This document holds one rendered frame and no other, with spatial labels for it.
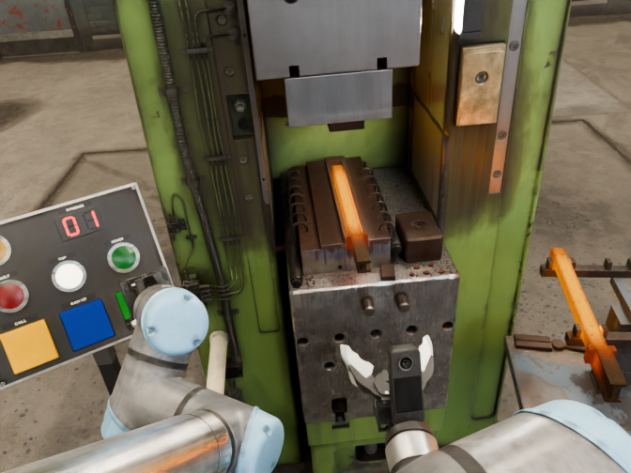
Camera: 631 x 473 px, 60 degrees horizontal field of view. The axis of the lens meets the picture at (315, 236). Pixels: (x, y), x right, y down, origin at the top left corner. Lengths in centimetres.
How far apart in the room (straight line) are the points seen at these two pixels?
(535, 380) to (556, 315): 125
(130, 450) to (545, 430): 33
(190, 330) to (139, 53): 68
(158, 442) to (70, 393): 197
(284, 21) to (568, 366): 100
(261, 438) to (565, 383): 93
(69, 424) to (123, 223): 138
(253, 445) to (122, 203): 63
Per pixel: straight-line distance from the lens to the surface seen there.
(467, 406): 192
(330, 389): 143
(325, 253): 122
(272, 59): 103
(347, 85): 105
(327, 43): 103
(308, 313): 125
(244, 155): 125
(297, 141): 161
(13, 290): 110
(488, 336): 172
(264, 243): 137
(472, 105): 127
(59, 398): 249
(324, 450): 164
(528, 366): 142
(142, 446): 51
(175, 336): 66
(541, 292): 274
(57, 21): 766
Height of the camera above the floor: 168
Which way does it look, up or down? 34 degrees down
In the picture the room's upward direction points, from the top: 4 degrees counter-clockwise
